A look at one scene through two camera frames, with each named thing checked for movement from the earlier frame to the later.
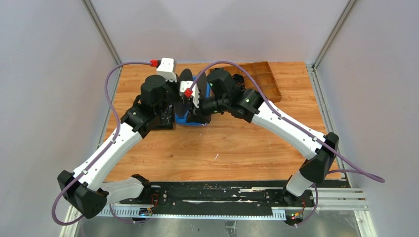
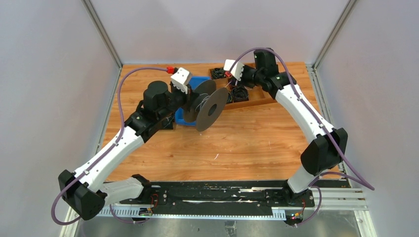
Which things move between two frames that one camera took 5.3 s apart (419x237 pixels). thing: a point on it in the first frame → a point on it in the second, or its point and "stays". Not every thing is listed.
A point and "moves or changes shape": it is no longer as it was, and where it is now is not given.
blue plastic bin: (181, 121) stays
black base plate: (222, 197) stays
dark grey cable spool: (181, 109) moves or changes shape
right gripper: (198, 117) → (245, 68)
